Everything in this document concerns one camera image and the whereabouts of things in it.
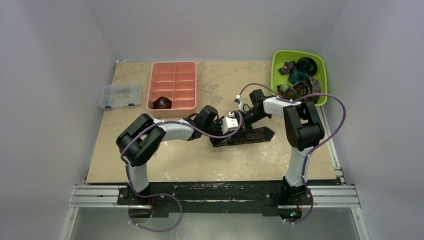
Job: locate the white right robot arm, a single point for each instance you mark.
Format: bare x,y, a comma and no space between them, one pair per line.
304,131

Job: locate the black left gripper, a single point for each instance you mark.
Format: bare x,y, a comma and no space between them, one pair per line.
219,123

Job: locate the brown patterned necktie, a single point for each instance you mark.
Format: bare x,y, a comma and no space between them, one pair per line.
245,136

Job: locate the pink compartment tray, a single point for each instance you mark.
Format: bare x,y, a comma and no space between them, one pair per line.
176,80

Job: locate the colourful ties pile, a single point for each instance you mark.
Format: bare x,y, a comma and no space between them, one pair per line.
300,84

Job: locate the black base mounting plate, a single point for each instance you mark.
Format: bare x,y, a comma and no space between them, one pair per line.
270,198

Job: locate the dark green rolled tie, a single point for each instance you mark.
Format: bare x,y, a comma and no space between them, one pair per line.
307,65

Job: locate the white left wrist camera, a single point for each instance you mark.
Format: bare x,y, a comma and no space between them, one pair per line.
229,123

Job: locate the dark red rolled tie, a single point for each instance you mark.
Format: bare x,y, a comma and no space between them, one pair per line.
162,103

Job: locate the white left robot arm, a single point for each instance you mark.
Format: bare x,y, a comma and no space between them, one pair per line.
142,138

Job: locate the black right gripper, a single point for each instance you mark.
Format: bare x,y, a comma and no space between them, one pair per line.
245,122

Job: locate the clear plastic organizer box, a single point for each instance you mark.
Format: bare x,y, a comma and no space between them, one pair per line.
123,95

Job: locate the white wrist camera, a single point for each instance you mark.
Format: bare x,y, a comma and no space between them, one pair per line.
229,123
243,107

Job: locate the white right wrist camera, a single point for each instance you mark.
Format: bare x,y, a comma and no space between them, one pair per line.
243,107

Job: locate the green plastic bin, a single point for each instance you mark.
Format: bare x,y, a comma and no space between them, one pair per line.
282,56

